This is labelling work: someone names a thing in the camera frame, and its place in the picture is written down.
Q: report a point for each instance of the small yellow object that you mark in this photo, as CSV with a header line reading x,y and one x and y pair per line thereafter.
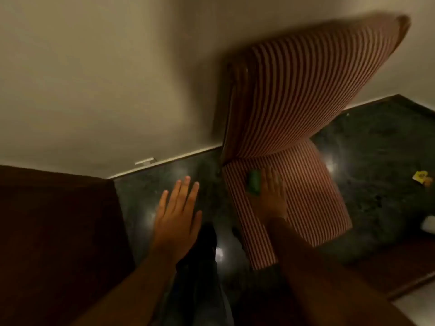
x,y
421,177

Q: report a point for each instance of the person's right forearm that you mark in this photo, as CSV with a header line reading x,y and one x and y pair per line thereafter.
x,y
319,278

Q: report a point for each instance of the person's leg in dark trousers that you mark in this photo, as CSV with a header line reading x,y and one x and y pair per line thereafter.
x,y
200,285

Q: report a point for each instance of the person's right fingers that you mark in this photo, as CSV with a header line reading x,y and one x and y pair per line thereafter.
x,y
272,177

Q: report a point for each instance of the person's right hand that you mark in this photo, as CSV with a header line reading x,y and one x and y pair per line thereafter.
x,y
273,200

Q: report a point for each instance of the white object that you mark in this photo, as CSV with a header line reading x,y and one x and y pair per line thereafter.
x,y
429,224

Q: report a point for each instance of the small white wall bracket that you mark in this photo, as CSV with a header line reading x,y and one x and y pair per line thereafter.
x,y
145,161

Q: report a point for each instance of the brown wooden board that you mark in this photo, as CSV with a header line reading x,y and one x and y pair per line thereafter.
x,y
397,268

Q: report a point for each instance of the red white striped folding mattress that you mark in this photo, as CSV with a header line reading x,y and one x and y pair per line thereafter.
x,y
299,98

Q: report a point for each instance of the person's left little finger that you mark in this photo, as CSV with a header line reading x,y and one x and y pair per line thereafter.
x,y
162,203

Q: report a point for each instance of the person's left hand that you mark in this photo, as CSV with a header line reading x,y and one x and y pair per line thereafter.
x,y
175,227

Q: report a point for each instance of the small green object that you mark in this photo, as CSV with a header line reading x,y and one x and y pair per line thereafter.
x,y
253,181

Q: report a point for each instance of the person's left middle finger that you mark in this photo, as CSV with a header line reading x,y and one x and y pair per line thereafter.
x,y
184,192

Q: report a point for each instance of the person's left thumb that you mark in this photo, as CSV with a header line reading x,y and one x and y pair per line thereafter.
x,y
198,223

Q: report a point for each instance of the person's left forearm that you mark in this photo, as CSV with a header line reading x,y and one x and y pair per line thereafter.
x,y
132,291

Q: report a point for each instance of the dark brown wooden furniture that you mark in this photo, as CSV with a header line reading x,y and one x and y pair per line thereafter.
x,y
57,247

